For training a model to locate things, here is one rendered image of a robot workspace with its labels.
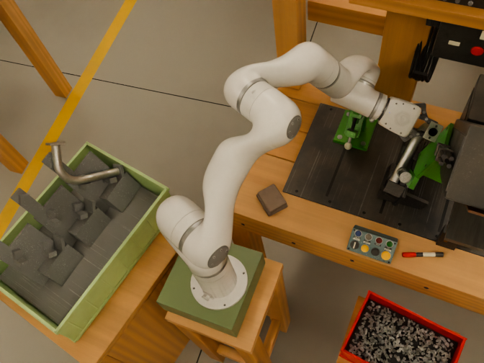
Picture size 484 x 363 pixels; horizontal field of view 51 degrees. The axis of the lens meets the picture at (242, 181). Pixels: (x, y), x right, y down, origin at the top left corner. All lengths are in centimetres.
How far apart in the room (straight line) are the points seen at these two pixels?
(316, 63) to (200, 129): 196
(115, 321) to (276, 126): 105
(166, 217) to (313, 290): 143
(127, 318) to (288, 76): 108
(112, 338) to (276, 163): 87
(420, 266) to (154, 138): 194
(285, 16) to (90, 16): 244
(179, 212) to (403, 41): 92
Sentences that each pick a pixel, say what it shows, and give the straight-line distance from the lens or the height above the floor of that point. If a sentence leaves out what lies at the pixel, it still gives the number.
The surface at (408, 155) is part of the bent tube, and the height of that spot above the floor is 105.
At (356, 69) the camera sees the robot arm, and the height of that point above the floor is 142.
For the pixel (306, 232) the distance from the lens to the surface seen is 178.
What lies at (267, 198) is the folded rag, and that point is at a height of 93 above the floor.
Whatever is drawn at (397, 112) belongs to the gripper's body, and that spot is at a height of 126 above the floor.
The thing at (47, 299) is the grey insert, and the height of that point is 85.
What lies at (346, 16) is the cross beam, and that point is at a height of 124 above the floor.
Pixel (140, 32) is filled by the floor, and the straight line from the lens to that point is 380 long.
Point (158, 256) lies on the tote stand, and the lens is 195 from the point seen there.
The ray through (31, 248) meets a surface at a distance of 194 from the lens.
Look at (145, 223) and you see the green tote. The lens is 186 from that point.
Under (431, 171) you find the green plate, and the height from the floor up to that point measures 115.
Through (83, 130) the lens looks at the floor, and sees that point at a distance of 341.
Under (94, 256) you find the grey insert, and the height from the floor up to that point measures 85.
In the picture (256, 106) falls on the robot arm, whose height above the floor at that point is 159.
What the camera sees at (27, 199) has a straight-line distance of 185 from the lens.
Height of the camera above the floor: 255
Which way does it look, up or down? 61 degrees down
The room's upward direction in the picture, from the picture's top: 15 degrees counter-clockwise
